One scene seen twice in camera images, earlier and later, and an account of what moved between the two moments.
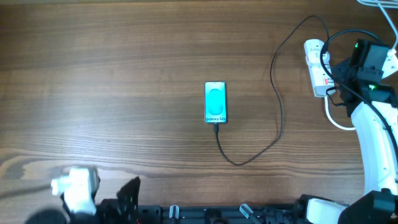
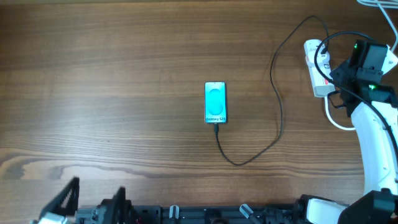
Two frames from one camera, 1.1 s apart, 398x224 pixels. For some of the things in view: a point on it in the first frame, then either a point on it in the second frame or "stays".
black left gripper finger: [127, 197] -> [119, 210]
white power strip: [320, 82] stays
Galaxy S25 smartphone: [215, 102] stays
